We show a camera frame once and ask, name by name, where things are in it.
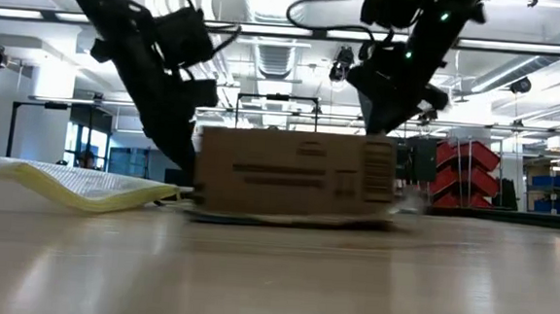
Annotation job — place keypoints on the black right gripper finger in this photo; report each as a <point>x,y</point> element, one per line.
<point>403,121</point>
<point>382,124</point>

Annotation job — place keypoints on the black equipment cabinet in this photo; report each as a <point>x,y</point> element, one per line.
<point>421,161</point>

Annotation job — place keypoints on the red storage bins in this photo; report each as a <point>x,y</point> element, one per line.
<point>474,174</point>

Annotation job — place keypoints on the black background station frame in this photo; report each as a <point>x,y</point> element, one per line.
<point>278,98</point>

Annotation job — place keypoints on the black bin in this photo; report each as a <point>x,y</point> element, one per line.
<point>507,194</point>

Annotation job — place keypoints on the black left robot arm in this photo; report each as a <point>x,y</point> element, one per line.
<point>118,15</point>

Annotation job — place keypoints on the brown cardboard shipping box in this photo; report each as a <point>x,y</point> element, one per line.
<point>288,174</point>

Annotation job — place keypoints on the person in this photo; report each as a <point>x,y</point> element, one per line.
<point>86,160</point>

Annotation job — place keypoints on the black overhead frame beam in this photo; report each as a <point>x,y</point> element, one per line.
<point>278,30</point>

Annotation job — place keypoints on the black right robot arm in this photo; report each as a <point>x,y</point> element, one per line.
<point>444,21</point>

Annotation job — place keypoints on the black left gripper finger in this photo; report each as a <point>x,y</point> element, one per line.
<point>183,143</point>
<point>157,132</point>

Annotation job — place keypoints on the white mesh pouch yellow trim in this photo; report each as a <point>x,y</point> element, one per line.
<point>78,188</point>

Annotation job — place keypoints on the black monitor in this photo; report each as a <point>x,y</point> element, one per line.
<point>171,176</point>

